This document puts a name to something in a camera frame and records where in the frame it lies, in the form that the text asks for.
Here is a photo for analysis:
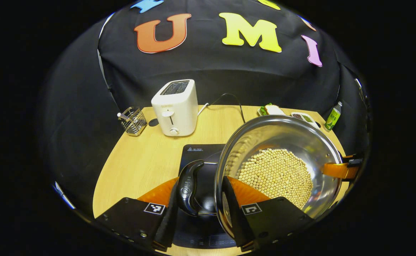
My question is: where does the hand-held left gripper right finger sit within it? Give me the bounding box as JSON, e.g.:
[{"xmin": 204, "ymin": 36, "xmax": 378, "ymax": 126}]
[{"xmin": 222, "ymin": 175, "xmax": 315, "ymax": 251}]

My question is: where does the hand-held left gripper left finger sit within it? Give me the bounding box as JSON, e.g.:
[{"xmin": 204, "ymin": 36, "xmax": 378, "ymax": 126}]
[{"xmin": 96, "ymin": 177, "xmax": 180, "ymax": 251}]

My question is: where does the stainless steel pot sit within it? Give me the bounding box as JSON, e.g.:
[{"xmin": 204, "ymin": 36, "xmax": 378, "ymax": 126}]
[{"xmin": 177, "ymin": 114, "xmax": 344, "ymax": 239}]

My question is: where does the black induction cooktop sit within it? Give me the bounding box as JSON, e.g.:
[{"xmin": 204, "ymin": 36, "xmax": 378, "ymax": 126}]
[{"xmin": 172, "ymin": 143, "xmax": 237, "ymax": 249}]

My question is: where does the green label bottle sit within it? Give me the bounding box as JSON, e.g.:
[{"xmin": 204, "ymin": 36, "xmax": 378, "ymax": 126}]
[{"xmin": 324, "ymin": 101, "xmax": 342, "ymax": 132}]

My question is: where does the white divided tray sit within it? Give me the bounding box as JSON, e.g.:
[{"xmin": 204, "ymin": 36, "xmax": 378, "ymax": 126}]
[{"xmin": 291, "ymin": 112, "xmax": 320, "ymax": 129}]

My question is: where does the pile of soybeans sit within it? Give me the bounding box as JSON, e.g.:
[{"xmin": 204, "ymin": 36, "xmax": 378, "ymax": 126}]
[{"xmin": 236, "ymin": 148, "xmax": 314, "ymax": 209}]

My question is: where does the sandwich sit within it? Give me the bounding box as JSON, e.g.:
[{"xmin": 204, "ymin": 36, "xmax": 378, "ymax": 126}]
[{"xmin": 261, "ymin": 103, "xmax": 286, "ymax": 116}]

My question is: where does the metal stand pole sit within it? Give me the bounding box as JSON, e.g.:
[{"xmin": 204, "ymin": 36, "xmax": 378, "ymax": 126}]
[{"xmin": 355, "ymin": 78, "xmax": 370, "ymax": 107}]

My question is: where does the pale sandwich plate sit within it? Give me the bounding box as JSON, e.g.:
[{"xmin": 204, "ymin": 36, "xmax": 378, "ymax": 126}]
[{"xmin": 257, "ymin": 105, "xmax": 286, "ymax": 117}]

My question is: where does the white toaster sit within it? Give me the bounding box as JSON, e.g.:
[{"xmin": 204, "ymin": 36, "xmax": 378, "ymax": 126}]
[{"xmin": 151, "ymin": 79, "xmax": 199, "ymax": 137}]

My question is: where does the black power cable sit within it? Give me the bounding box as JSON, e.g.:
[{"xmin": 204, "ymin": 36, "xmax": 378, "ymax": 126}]
[{"xmin": 208, "ymin": 93, "xmax": 247, "ymax": 124}]

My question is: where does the metal wire rack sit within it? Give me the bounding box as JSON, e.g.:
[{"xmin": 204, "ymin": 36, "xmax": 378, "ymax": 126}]
[{"xmin": 117, "ymin": 107, "xmax": 148, "ymax": 137}]

